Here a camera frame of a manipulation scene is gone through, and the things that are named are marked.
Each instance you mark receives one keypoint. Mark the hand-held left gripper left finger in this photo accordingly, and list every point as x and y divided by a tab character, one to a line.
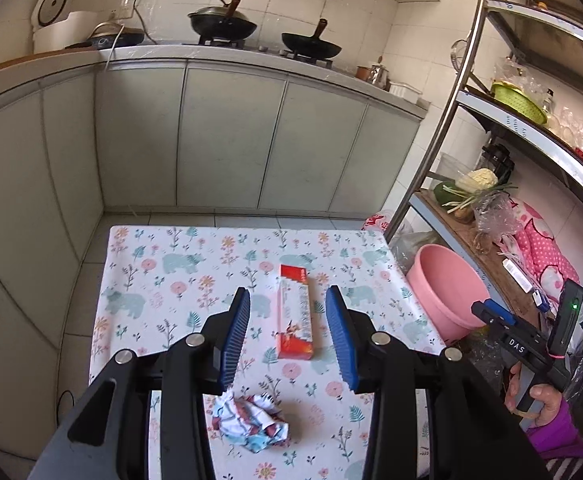
236	335

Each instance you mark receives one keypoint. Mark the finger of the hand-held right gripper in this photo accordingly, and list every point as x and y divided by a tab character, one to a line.
499	311
486	317

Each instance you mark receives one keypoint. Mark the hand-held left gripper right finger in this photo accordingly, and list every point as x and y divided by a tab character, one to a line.
344	345

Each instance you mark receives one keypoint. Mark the pink plastic basin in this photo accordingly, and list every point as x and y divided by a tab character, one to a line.
446	295

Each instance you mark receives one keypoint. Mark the red toothpaste box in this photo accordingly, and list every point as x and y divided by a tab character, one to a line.
296	317

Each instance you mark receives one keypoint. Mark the person's right forearm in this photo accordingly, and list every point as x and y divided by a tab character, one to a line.
561	435

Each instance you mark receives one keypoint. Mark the person's right hand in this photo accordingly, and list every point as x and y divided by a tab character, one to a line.
546	405

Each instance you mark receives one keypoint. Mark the white cardboard box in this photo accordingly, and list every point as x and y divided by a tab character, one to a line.
517	274

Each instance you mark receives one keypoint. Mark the floral printed tablecloth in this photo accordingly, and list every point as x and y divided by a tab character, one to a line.
171	300

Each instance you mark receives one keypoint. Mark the pink polka dot blanket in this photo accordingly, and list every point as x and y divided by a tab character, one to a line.
541	247

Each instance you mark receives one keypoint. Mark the crumpled printed paper ball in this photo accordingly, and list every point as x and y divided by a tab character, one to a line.
251	420

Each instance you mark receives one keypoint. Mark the clear plastic bag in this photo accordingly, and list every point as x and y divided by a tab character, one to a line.
494	217

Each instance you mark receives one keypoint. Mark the green onions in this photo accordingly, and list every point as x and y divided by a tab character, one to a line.
471	199

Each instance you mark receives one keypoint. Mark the red white plastic bag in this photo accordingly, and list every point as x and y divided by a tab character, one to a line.
377	221

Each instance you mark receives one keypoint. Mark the cauliflower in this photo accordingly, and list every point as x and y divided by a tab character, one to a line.
481	178

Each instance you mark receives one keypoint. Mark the clear plastic tub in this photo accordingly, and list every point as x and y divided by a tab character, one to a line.
449	170

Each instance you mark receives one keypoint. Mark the black blender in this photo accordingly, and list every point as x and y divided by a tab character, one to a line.
496	160

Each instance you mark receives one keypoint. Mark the group of clear glassware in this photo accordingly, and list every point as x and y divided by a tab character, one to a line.
571	127

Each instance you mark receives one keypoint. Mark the kitchen counter cabinet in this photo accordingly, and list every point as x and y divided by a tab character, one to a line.
221	135

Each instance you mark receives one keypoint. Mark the metal shelf rack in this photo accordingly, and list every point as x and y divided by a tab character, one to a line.
451	110

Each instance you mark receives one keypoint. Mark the green plastic colander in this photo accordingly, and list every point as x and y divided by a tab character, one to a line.
516	101

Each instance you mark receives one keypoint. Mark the white tray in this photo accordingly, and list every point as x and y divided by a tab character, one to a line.
405	91

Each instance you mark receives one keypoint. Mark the brown cup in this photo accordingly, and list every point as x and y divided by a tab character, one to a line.
363	72

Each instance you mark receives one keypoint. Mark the gas stove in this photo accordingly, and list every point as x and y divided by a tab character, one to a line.
266	50

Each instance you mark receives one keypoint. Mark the black wok with lid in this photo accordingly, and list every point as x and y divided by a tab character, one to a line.
221	20

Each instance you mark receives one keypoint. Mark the black electric pan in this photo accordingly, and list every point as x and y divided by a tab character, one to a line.
116	38

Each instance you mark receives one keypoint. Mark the white rice cooker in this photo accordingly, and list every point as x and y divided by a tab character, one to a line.
56	20

